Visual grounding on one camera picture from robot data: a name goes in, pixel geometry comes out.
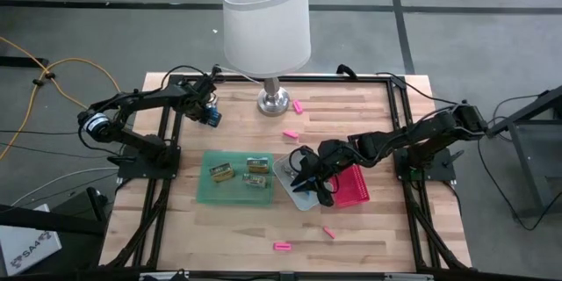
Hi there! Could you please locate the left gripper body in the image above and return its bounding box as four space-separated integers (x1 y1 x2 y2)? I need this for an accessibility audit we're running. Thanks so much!
182 74 220 126

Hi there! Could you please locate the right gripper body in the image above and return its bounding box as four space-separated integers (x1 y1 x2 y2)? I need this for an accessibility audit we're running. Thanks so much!
299 139 359 208

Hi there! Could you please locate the grey plastic bin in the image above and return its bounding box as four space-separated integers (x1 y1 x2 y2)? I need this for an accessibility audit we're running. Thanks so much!
271 154 321 212

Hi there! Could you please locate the red perforated plastic basket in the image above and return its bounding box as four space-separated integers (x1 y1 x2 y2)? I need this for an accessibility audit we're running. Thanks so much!
328 164 371 210

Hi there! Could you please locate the green translucent plastic tray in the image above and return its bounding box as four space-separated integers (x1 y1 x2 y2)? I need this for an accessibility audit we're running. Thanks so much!
196 149 276 207

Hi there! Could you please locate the white shade table lamp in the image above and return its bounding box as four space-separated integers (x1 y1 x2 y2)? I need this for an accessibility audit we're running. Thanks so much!
220 0 313 118

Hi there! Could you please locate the flat black bar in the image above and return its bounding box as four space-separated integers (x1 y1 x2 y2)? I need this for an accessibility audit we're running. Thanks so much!
0 55 49 68

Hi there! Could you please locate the black metal cart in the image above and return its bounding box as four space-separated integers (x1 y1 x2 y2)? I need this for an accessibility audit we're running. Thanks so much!
485 85 562 220

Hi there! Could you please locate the black equipment stand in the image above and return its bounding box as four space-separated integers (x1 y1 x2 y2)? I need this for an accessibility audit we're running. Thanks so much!
0 186 109 236

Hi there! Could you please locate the white printed cardboard box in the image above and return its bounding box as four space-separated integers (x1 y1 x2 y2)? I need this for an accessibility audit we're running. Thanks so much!
0 204 62 277

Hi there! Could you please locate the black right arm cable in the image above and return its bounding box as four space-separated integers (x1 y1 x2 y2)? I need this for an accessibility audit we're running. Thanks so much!
288 146 308 177

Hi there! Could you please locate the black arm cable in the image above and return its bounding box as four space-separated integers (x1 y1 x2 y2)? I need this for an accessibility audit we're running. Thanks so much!
288 146 308 177
90 64 210 118

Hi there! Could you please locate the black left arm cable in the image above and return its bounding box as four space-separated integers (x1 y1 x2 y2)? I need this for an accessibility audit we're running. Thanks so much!
90 64 210 118

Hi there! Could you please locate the thin black cable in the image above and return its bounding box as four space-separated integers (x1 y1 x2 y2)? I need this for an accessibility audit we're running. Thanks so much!
376 72 458 107

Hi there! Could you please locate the silver metal bracket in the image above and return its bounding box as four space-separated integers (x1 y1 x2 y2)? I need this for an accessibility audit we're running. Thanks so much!
138 271 190 281
384 273 434 281

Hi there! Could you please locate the yellow extension cable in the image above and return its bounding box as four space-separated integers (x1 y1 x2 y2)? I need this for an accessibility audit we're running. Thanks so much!
0 34 124 163

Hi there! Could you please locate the white cable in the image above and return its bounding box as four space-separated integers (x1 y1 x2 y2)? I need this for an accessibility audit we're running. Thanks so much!
11 165 120 207

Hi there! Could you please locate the black power cable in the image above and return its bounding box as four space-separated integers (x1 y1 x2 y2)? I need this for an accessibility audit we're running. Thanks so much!
0 141 124 160
0 128 83 136

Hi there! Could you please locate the long black looping cable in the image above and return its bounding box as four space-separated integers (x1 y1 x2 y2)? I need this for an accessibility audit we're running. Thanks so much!
477 131 562 232

